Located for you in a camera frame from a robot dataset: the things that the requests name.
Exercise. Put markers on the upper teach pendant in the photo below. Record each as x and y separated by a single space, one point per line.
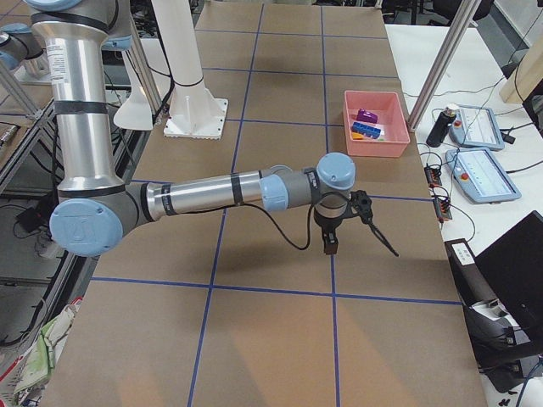
476 127

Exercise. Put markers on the white camera stand pole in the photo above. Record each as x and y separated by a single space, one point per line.
166 76

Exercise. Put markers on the aluminium frame post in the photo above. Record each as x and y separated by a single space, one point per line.
454 35

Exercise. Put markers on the wire connector block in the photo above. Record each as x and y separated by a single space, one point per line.
433 176
442 209

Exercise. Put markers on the purple toy block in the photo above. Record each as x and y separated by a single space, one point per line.
366 116

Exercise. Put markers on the teach pendant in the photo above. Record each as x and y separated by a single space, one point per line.
476 127
480 176

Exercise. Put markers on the black cylinder bottle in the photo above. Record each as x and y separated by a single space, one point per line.
441 127

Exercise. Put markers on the crumpled cloth bag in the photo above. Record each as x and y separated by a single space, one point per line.
23 382

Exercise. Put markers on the lower wire connector block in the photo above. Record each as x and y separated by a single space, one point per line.
442 209

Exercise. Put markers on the upper wire connector block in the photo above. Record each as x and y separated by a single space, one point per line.
433 176

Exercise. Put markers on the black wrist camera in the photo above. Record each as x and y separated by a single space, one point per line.
362 205

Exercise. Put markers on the long blue toy block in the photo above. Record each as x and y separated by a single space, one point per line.
368 131

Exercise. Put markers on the lower teach pendant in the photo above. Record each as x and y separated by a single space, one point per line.
480 176

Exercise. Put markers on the black box with label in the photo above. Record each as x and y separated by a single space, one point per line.
470 283

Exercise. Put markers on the black laptop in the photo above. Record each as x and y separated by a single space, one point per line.
512 266

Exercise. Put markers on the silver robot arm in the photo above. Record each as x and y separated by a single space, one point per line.
99 203

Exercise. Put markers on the pink plastic box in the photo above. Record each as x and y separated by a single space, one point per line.
374 124

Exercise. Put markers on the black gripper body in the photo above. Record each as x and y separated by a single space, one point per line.
327 223

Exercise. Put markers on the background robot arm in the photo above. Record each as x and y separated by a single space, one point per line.
19 47

